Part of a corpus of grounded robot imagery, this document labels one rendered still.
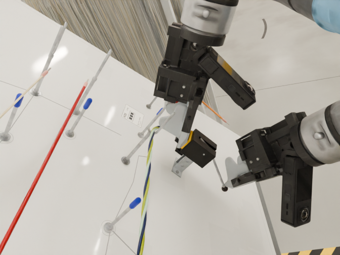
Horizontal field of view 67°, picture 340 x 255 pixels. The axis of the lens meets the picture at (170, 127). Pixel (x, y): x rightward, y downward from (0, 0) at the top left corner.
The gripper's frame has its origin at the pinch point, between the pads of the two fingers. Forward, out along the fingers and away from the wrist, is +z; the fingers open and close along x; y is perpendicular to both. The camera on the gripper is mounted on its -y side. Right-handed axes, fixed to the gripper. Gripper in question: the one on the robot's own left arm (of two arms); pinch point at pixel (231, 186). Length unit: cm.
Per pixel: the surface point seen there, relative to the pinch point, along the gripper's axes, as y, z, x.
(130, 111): 21.5, 6.5, 15.0
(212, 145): 8.2, -3.8, 4.6
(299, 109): 49, 68, -163
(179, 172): 5.5, 3.7, 9.0
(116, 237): -2.8, -2.6, 26.4
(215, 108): 54, 70, -76
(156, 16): 70, 22, -14
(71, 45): 40.2, 8.8, 24.5
